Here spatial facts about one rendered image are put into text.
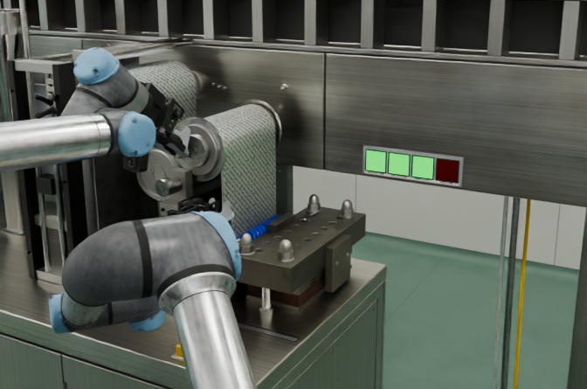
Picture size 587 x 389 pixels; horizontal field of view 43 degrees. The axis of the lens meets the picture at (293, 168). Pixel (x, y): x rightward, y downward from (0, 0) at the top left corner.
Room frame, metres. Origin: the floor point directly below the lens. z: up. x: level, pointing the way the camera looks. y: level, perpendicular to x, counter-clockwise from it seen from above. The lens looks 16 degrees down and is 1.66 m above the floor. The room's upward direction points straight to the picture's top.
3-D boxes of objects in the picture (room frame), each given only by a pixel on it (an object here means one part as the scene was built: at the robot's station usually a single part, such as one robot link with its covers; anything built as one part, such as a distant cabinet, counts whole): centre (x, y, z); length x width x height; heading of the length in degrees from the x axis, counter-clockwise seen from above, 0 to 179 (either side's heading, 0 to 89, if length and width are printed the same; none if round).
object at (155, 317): (1.35, 0.31, 1.01); 0.11 x 0.08 x 0.11; 113
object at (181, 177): (1.61, 0.27, 1.05); 0.06 x 0.05 x 0.31; 151
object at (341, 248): (1.65, -0.11, 0.97); 0.10 x 0.03 x 0.11; 151
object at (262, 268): (1.68, -0.02, 1.00); 0.40 x 0.16 x 0.06; 151
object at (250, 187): (1.71, 0.10, 1.11); 0.23 x 0.01 x 0.18; 151
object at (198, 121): (1.63, 0.21, 1.25); 0.15 x 0.01 x 0.15; 61
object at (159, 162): (1.79, 0.26, 1.18); 0.26 x 0.12 x 0.12; 151
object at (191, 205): (1.50, 0.22, 1.12); 0.12 x 0.08 x 0.09; 151
